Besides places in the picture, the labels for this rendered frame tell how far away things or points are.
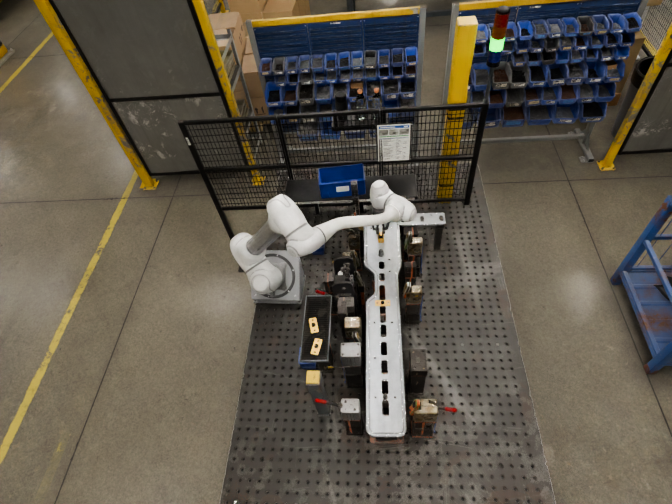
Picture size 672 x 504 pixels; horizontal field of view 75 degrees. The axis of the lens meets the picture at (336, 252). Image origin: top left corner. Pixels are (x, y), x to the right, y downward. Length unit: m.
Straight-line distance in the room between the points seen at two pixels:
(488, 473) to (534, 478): 0.21
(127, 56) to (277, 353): 2.79
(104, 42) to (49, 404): 2.88
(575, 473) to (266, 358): 2.04
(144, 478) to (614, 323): 3.53
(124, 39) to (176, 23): 0.48
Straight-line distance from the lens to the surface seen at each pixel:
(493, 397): 2.63
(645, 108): 4.80
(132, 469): 3.61
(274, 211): 2.11
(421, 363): 2.28
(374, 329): 2.39
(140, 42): 4.20
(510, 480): 2.53
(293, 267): 2.79
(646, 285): 4.01
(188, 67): 4.16
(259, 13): 6.33
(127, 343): 4.06
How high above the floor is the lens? 3.11
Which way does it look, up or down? 52 degrees down
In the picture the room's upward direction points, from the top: 9 degrees counter-clockwise
